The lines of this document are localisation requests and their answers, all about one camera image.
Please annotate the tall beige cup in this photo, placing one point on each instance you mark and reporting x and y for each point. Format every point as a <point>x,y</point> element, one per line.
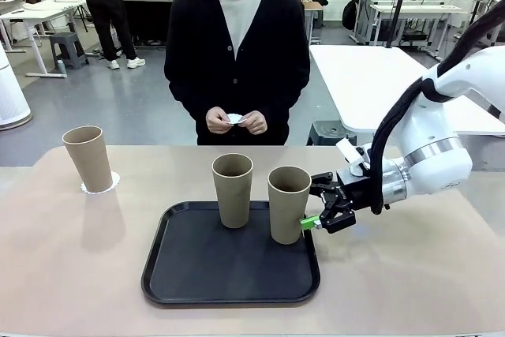
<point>233,203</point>
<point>88,163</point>
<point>288,214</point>

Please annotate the white workbench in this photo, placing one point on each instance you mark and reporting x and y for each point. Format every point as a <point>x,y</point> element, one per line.
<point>414,8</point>

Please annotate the person in black cardigan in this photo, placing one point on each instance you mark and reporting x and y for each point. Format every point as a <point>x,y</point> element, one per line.
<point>268,37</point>

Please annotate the person's left hand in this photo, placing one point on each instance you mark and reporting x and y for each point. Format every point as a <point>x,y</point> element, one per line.
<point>255,123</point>

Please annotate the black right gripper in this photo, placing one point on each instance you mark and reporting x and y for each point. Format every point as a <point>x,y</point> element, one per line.
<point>357,191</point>

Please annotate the large white table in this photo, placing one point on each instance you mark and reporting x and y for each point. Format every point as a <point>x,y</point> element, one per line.
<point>375,88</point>

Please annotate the grey plastic stool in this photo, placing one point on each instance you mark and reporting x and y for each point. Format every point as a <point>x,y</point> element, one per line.
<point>67,39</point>

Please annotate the black plastic tray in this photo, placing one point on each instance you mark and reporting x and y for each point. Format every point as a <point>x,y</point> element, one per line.
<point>221,266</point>

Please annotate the person's right hand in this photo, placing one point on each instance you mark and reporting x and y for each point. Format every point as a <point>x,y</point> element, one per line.
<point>217,120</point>

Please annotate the white cylindrical air purifier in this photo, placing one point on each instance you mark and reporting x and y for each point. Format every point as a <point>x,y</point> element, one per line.
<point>10,96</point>

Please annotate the white scalloped paper coaster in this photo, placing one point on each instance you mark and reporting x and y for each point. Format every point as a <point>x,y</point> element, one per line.
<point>115,183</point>
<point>233,118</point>

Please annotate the black vertical pole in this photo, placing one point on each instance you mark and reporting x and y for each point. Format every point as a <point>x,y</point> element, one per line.
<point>399,1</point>

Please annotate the black bag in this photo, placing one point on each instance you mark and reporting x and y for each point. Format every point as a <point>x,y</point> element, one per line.
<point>349,13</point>

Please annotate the white table with white legs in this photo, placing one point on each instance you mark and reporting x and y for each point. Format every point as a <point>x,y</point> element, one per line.
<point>39,11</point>

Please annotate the small bottle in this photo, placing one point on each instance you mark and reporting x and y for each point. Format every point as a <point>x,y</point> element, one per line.
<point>60,68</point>

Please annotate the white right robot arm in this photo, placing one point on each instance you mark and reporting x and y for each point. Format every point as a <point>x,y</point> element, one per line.
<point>434,135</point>

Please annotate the person's right forearm black sleeve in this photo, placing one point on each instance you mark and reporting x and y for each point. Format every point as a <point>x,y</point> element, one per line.
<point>185,96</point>

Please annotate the black stool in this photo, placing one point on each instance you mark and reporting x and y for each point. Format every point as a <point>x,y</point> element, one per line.
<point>327,132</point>

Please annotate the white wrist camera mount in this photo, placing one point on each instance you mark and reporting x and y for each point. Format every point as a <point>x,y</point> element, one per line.
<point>347,151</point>

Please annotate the person's left forearm black sleeve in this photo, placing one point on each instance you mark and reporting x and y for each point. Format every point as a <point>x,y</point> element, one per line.
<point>290,96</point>

